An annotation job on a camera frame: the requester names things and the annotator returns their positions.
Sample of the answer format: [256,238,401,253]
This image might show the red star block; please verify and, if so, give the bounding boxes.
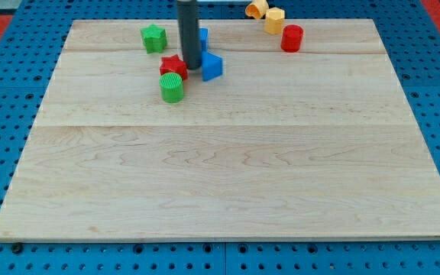
[160,54,188,80]

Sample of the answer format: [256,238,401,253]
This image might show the green star block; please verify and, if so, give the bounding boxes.
[141,24,167,53]

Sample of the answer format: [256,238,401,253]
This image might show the green cylinder block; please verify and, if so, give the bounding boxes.
[160,73,184,103]

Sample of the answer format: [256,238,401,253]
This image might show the light wooden board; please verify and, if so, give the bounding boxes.
[0,19,440,243]

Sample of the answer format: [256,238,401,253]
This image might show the blue block behind tool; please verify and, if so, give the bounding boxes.
[199,27,209,52]

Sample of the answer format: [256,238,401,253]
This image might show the red cylinder block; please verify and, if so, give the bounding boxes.
[280,24,304,53]

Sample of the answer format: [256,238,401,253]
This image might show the yellow hexagon block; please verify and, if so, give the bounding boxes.
[264,8,285,34]

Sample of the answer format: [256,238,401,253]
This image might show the orange tipped-over block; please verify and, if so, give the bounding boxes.
[244,0,269,20]

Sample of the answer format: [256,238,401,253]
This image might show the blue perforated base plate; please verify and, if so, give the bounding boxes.
[0,1,440,274]

